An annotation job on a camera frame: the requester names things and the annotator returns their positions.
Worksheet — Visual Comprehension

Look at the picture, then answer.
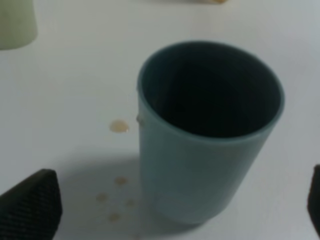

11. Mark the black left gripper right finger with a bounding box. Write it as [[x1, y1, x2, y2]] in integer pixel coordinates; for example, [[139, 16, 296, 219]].
[[307, 164, 320, 236]]

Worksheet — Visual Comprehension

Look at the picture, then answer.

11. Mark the pale yellow plastic cup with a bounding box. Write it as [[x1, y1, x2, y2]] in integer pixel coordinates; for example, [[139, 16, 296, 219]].
[[0, 0, 38, 50]]

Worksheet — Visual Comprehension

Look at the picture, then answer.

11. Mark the teal green plastic cup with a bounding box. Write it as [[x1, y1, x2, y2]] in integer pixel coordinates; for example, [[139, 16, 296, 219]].
[[137, 41, 285, 225]]

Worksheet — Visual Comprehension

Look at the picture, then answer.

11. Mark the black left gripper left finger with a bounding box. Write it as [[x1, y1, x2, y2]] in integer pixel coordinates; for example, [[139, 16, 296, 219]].
[[0, 169, 63, 240]]

